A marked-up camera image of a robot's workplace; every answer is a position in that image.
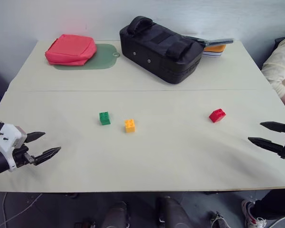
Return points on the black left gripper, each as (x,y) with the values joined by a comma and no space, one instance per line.
(21,155)

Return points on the red toy brick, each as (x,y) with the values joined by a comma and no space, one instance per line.
(217,115)

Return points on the green toy brick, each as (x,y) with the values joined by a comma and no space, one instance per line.
(104,118)

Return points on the person's leg in black trousers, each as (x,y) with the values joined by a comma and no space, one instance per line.
(275,204)

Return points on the person's arm in cream sleeve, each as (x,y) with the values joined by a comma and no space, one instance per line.
(280,64)

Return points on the orange toy brick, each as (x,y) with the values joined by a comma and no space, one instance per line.
(130,126)

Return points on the red fabric pouch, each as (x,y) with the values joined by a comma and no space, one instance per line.
(70,49)

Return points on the orange and white box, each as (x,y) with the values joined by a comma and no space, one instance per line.
(213,51)

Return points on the dark rounded shape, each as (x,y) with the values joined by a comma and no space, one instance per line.
(173,212)
(115,215)

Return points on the green cutting mat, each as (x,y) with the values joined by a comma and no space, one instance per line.
(102,57)

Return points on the dark grey flat folder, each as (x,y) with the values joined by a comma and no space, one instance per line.
(216,41)

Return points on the black carry bag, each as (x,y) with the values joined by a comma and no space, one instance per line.
(160,51)

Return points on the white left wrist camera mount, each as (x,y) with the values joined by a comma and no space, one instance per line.
(8,136)

